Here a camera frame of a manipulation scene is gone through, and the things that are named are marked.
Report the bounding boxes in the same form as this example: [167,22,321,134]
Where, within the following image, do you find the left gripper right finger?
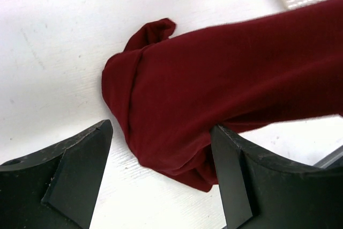
[210,125,342,229]

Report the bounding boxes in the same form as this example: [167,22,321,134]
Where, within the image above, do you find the dark red t-shirt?
[101,0,342,192]

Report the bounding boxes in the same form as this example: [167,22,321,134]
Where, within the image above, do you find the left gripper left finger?
[1,120,113,228]

